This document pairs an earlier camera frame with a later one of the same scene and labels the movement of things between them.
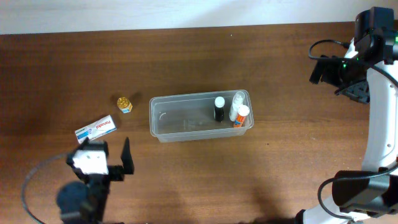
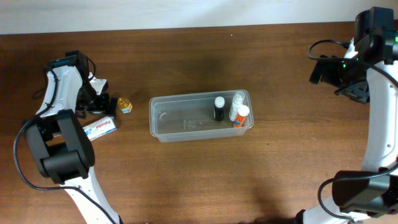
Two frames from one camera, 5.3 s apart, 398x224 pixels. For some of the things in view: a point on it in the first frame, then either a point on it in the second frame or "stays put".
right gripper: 329,71 stays put
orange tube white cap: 242,111 stays put
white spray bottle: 238,99 stays put
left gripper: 113,172 → 101,102
